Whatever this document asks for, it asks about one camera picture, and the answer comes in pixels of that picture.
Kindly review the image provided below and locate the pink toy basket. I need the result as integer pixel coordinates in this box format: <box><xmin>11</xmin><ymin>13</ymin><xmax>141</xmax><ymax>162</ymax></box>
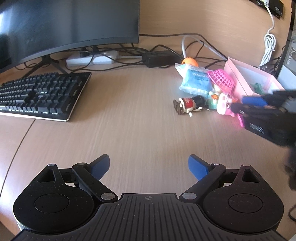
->
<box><xmin>207</xmin><ymin>69</ymin><xmax>235</xmax><ymax>94</ymax></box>

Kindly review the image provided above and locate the orange toy helmet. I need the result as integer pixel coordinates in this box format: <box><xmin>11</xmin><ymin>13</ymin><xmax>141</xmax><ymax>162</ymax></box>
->
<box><xmin>181</xmin><ymin>57</ymin><xmax>199</xmax><ymax>67</ymax></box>

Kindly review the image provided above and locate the wind-up cola bottle toy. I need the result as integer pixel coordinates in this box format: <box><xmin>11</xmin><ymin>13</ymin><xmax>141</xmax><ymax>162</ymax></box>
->
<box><xmin>173</xmin><ymin>95</ymin><xmax>207</xmax><ymax>116</ymax></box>

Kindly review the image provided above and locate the white power strip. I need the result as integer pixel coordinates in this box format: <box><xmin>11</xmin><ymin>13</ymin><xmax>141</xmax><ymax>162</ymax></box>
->
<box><xmin>66</xmin><ymin>50</ymin><xmax>118</xmax><ymax>67</ymax></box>

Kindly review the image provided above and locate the teal toy hand crank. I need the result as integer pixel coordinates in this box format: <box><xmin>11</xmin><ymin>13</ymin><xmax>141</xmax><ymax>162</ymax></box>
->
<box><xmin>250</xmin><ymin>83</ymin><xmax>264</xmax><ymax>95</ymax></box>

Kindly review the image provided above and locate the blue white mask packet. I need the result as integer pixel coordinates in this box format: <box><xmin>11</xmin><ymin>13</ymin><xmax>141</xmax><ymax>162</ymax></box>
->
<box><xmin>175</xmin><ymin>63</ymin><xmax>213</xmax><ymax>98</ymax></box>

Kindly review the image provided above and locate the black curved monitor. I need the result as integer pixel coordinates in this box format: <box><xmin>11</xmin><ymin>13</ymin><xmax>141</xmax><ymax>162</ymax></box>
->
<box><xmin>1</xmin><ymin>1</ymin><xmax>140</xmax><ymax>72</ymax></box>

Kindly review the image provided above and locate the grey thick cable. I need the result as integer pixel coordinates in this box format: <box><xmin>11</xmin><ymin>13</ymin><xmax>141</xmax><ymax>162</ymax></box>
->
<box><xmin>181</xmin><ymin>34</ymin><xmax>228</xmax><ymax>61</ymax></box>

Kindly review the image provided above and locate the pink cardboard box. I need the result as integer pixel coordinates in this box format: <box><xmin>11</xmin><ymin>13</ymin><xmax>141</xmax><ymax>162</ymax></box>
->
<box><xmin>224</xmin><ymin>57</ymin><xmax>284</xmax><ymax>100</ymax></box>

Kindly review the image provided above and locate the pink cartoon figure toy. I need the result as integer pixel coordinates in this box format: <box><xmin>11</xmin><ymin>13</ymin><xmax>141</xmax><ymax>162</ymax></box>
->
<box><xmin>208</xmin><ymin>84</ymin><xmax>243</xmax><ymax>127</ymax></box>

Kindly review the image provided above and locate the black wall socket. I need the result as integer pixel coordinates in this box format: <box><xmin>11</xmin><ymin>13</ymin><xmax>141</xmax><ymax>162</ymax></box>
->
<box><xmin>250</xmin><ymin>0</ymin><xmax>284</xmax><ymax>18</ymax></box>

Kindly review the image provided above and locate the computer tower case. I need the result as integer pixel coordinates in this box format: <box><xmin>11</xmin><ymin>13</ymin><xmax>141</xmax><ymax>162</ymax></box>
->
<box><xmin>277</xmin><ymin>30</ymin><xmax>295</xmax><ymax>90</ymax></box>

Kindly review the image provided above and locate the black power adapter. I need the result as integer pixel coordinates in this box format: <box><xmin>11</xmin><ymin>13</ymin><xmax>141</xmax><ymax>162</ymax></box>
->
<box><xmin>142</xmin><ymin>50</ymin><xmax>182</xmax><ymax>68</ymax></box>

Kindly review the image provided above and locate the white coiled cable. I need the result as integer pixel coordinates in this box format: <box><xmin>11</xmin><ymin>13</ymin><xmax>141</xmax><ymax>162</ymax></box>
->
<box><xmin>258</xmin><ymin>0</ymin><xmax>277</xmax><ymax>68</ymax></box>

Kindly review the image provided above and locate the black mechanical keyboard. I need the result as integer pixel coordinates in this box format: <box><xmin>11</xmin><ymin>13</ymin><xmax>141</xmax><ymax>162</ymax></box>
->
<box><xmin>0</xmin><ymin>72</ymin><xmax>91</xmax><ymax>122</ymax></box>

